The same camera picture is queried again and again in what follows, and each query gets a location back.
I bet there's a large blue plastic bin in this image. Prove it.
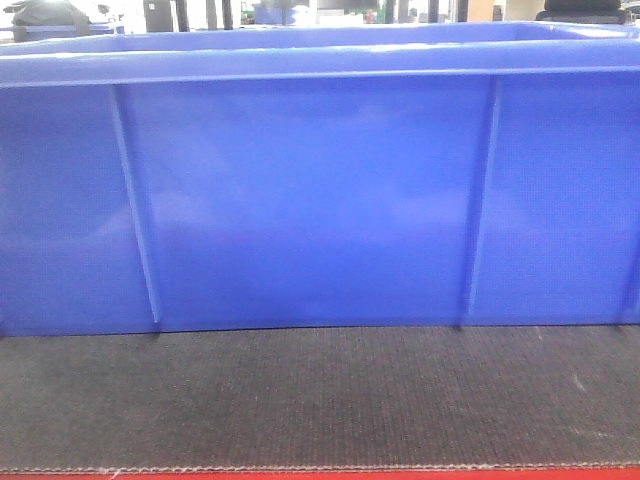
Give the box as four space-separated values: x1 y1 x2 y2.
1 21 639 336

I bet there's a dark grey conveyor belt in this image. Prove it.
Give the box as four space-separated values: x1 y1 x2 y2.
1 326 639 473

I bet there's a black office chair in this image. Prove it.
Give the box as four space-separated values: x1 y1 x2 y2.
535 0 631 25

